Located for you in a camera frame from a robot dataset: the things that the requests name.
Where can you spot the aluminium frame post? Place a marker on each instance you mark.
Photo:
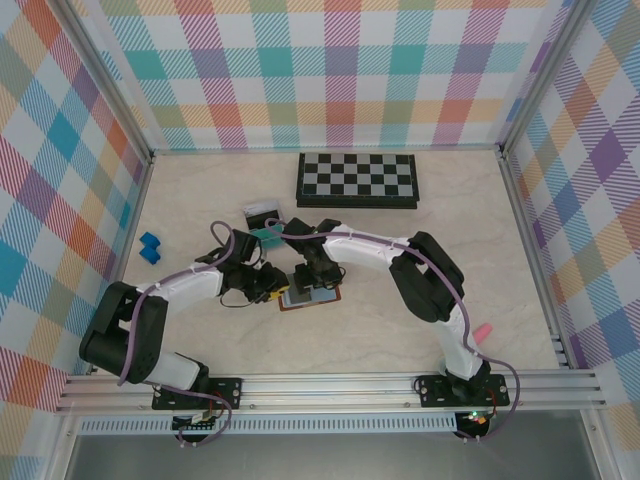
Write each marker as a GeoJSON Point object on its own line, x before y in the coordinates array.
{"type": "Point", "coordinates": [545, 75]}
{"type": "Point", "coordinates": [107, 82]}

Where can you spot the pink marker pen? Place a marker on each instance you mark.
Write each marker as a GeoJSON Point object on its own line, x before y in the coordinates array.
{"type": "Point", "coordinates": [483, 334]}

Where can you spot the aluminium mounting rail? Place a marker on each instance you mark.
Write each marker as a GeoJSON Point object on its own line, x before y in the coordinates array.
{"type": "Point", "coordinates": [325, 390]}

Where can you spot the aluminium side rail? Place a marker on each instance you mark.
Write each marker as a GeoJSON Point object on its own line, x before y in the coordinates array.
{"type": "Point", "coordinates": [530, 250]}

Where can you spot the teal box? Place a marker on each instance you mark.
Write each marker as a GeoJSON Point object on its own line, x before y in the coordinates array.
{"type": "Point", "coordinates": [250, 222]}

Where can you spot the grey card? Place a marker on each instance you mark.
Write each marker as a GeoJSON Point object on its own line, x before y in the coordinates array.
{"type": "Point", "coordinates": [301, 299]}

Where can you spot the small circuit board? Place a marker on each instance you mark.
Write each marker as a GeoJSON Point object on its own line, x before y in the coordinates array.
{"type": "Point", "coordinates": [197, 425]}
{"type": "Point", "coordinates": [477, 419]}

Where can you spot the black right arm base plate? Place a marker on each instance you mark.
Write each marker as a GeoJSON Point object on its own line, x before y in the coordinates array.
{"type": "Point", "coordinates": [430, 390]}

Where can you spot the silver numbered card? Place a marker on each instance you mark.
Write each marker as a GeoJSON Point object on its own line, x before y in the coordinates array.
{"type": "Point", "coordinates": [260, 206]}

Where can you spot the brown leather card holder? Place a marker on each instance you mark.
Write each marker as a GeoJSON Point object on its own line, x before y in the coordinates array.
{"type": "Point", "coordinates": [327, 296]}

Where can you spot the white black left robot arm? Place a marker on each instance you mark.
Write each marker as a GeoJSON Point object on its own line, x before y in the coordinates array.
{"type": "Point", "coordinates": [190, 287]}

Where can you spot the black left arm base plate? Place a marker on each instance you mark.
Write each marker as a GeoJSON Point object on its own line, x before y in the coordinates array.
{"type": "Point", "coordinates": [225, 392]}

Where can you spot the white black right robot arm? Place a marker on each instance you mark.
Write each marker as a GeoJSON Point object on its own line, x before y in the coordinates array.
{"type": "Point", "coordinates": [365, 252]}

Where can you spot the black VIP card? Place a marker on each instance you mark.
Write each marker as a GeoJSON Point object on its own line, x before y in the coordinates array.
{"type": "Point", "coordinates": [260, 220]}

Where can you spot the folding black chessboard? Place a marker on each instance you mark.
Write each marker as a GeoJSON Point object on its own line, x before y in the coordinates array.
{"type": "Point", "coordinates": [355, 175]}

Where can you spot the blue toy block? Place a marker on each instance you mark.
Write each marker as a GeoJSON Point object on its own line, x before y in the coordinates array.
{"type": "Point", "coordinates": [150, 247]}

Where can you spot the teal card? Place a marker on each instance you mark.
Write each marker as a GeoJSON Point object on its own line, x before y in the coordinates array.
{"type": "Point", "coordinates": [267, 241]}

